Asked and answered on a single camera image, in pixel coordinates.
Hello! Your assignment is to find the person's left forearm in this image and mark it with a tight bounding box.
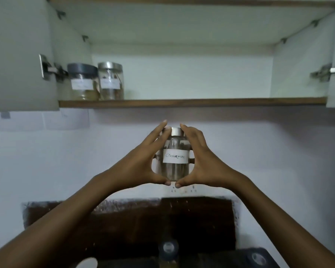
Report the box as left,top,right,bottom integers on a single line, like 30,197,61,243
0,175,118,268

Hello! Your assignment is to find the white wall socket plate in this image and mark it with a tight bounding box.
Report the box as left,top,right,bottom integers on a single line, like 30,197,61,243
153,153,199,196

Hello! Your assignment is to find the brown wooden wall cabinet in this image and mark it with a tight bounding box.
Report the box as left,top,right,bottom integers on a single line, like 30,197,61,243
0,0,335,111

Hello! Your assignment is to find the person's left hand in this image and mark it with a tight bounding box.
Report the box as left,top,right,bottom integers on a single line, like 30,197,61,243
99,119,172,192

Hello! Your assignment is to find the yellow spice jar grey lid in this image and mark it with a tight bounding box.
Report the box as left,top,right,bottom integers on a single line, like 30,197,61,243
159,239,180,263

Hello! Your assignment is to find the coriander jar grey lid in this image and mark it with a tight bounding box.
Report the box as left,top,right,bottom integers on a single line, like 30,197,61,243
67,63,100,101

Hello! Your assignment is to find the person's right hand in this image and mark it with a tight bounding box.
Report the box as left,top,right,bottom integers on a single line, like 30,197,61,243
175,124,252,193

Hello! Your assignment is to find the white cabinet shelf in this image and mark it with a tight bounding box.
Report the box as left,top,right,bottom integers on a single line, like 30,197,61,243
46,0,335,45

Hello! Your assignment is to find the person's right forearm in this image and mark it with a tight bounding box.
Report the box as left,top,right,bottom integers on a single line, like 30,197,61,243
236,175,335,268

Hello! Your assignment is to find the dark spice jar grey lid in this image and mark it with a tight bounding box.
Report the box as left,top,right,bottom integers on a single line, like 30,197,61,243
245,249,272,268

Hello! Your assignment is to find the metal cabinet door hinge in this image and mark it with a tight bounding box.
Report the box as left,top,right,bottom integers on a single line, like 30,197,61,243
309,58,335,82
39,54,70,82

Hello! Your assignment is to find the orange spice jar silver lid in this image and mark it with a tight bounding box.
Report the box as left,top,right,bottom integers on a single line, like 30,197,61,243
79,257,99,268

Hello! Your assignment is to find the cinnamon jar silver lid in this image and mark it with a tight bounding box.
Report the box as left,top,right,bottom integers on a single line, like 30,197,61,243
157,127,191,182
98,62,125,100

